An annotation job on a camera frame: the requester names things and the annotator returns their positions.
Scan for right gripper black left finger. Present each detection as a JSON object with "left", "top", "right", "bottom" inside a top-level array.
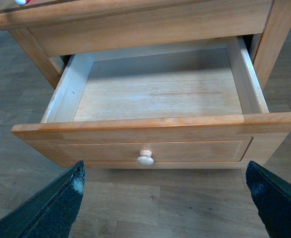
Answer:
[{"left": 0, "top": 161, "right": 85, "bottom": 238}]

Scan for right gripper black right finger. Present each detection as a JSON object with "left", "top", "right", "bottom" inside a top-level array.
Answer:
[{"left": 245, "top": 161, "right": 291, "bottom": 238}]

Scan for wooden drawer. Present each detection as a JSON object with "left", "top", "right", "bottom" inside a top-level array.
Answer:
[{"left": 12, "top": 37, "right": 291, "bottom": 169}]

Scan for pink highlighter marker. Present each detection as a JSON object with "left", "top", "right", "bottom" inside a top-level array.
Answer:
[{"left": 15, "top": 0, "right": 28, "bottom": 5}]

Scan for wooden nightstand frame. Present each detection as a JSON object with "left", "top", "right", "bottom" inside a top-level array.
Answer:
[{"left": 0, "top": 0, "right": 291, "bottom": 88}]

